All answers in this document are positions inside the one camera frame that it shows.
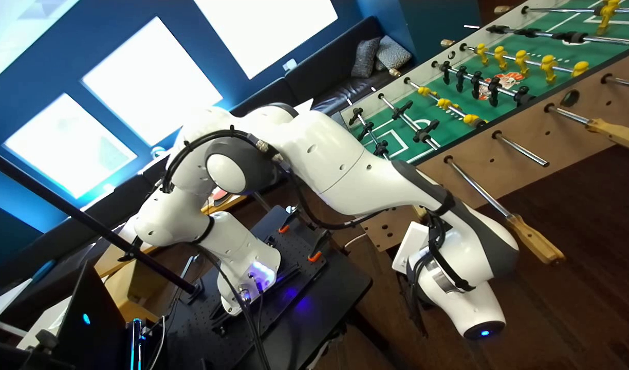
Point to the foosball rod black players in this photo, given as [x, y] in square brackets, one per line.
[470, 120]
[537, 243]

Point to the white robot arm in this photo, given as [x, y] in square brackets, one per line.
[449, 256]

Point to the foosball table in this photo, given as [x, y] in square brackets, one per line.
[558, 51]

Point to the black tripod pole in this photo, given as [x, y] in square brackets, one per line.
[96, 226]

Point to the cardboard box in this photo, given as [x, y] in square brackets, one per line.
[135, 291]

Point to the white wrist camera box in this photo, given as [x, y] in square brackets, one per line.
[412, 245]

